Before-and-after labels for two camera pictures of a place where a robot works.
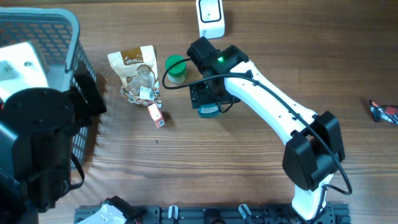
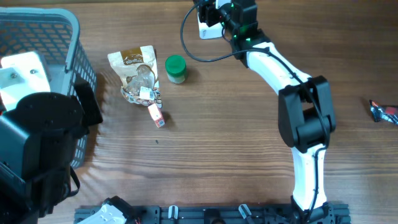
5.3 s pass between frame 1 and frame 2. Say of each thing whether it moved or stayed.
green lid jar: stayed
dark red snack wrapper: stayed
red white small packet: stayed
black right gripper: moved
